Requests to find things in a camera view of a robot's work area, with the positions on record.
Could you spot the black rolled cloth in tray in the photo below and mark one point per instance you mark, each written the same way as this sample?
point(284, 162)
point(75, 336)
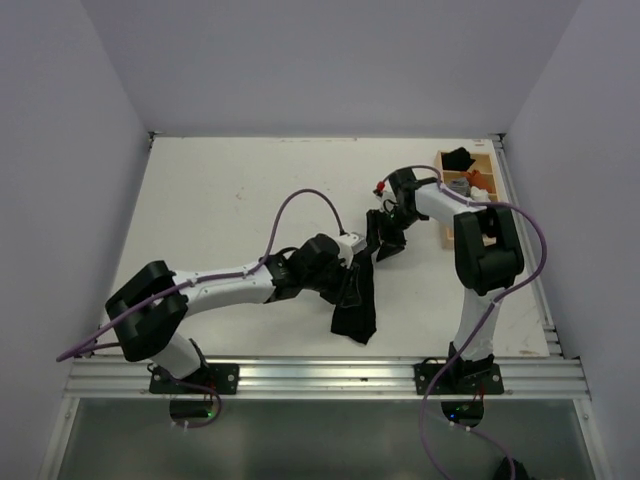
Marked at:
point(458, 160)

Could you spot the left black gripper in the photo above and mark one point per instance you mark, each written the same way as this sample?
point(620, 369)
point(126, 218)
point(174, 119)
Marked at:
point(346, 293)

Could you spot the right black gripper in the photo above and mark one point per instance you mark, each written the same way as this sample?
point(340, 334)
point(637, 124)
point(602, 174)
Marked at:
point(377, 231)

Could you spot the aluminium mounting rail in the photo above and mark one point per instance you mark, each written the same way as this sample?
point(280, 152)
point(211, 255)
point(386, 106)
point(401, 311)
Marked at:
point(334, 378)

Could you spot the orange rolled cloth in tray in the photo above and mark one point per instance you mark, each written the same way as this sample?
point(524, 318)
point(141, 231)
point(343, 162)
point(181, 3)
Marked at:
point(478, 180)

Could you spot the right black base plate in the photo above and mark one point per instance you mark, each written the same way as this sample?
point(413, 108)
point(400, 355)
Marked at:
point(465, 377)

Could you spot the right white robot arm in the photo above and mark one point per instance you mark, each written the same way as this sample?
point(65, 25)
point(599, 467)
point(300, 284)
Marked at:
point(487, 253)

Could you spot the black underwear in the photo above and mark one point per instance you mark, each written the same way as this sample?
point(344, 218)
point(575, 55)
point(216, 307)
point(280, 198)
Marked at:
point(357, 321)

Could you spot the wooden compartment organizer tray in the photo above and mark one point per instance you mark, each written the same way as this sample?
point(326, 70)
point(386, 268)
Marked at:
point(483, 163)

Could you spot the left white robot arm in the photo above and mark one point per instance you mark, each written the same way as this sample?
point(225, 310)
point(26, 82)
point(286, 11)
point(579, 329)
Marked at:
point(150, 306)

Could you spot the black object bottom right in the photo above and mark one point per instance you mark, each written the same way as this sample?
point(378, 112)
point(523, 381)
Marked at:
point(511, 469)

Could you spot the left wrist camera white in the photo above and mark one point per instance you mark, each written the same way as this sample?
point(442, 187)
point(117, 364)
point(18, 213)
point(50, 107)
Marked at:
point(349, 245)

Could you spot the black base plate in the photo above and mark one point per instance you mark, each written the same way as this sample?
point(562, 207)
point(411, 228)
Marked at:
point(465, 377)
point(222, 378)

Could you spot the grey patterned rolled cloth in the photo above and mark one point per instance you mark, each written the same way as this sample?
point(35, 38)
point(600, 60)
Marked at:
point(460, 186)

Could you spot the white rolled cloth in tray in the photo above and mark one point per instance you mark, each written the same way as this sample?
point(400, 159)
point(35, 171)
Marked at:
point(479, 195)

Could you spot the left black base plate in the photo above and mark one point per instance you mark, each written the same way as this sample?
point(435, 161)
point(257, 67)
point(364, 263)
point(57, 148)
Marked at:
point(222, 378)

